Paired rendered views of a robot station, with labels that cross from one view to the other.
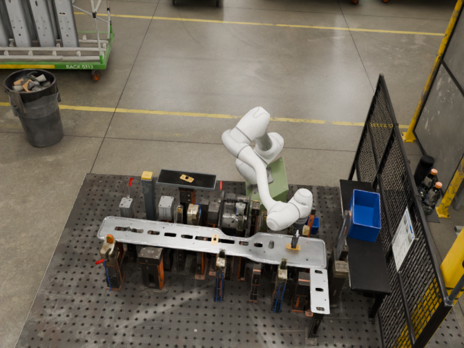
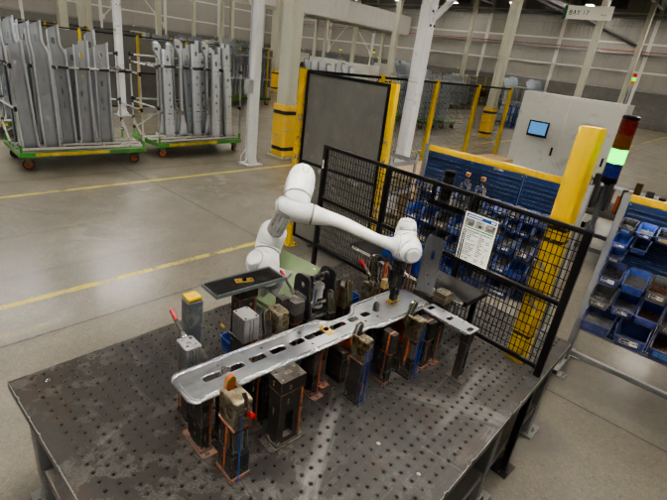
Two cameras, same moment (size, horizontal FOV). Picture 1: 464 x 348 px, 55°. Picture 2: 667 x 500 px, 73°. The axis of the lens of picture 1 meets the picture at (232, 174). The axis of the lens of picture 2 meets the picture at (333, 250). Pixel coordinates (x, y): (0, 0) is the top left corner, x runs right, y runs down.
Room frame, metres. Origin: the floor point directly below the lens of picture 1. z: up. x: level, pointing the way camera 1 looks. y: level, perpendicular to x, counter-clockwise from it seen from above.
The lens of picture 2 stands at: (0.58, 1.44, 2.16)
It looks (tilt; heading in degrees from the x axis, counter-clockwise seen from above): 23 degrees down; 311
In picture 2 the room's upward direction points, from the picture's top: 8 degrees clockwise
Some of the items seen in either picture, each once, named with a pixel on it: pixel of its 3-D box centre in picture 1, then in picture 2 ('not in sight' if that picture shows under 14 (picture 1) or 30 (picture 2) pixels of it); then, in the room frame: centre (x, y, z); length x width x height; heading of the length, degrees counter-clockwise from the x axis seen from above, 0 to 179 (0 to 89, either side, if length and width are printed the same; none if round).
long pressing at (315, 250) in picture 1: (211, 240); (324, 332); (1.72, 0.10, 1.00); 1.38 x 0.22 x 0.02; 86
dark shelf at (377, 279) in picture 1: (362, 230); (413, 268); (1.87, -0.83, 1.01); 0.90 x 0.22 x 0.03; 176
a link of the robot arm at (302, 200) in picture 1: (300, 203); (406, 234); (1.69, -0.38, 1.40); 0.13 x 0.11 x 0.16; 134
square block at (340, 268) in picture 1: (335, 284); (437, 318); (1.55, -0.65, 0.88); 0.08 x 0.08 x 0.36; 86
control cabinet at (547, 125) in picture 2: not in sight; (563, 144); (3.07, -7.10, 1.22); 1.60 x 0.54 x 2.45; 1
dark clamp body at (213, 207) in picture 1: (213, 226); (292, 331); (1.93, 0.10, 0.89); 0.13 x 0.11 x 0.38; 176
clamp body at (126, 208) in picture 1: (128, 221); (189, 378); (1.93, 0.66, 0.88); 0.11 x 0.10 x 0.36; 176
